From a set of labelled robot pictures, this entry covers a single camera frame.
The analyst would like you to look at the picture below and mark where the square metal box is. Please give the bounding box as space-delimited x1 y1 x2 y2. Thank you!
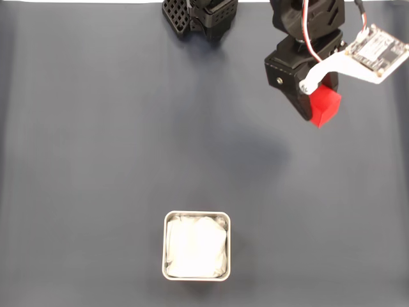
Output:
162 210 232 282

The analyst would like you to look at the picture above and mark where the red cube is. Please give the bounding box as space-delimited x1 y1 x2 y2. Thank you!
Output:
309 84 343 129

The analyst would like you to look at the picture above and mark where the white crumpled cloth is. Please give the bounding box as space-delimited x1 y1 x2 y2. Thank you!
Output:
166 214 229 278

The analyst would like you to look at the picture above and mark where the grey table mat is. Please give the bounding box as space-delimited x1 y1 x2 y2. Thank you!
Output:
0 1 409 307

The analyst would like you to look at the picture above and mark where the black camera cable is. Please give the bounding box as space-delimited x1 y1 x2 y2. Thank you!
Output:
353 0 373 35

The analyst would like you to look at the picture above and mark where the white and red servo wire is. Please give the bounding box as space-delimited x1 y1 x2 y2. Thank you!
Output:
301 0 323 62

